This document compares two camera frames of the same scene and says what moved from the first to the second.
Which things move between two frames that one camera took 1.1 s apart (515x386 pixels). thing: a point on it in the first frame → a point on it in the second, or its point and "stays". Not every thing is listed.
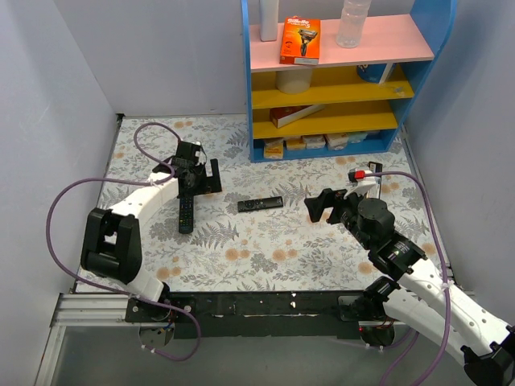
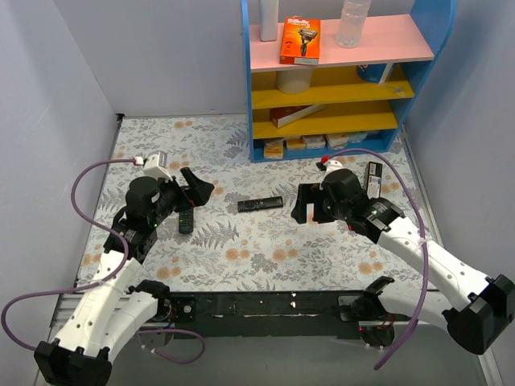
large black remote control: (186, 215) stays
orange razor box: (300, 40) stays
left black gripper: (197, 182) → (182, 195)
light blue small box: (356, 137) stays
